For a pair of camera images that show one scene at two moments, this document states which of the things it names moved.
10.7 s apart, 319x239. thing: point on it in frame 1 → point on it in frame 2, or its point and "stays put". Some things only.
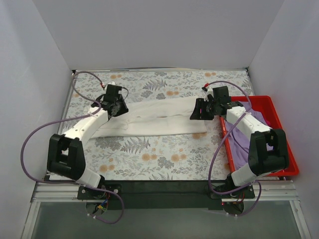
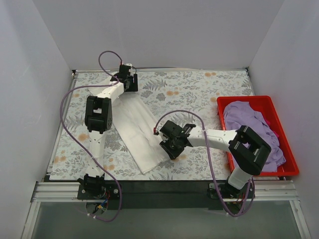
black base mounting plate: [165, 194] stays put
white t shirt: [153, 117] → [139, 132]
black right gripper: [201, 111] → [170, 147]
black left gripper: [119, 107] → [132, 83]
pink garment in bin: [267, 122] stays put
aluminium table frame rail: [50, 192] stays put
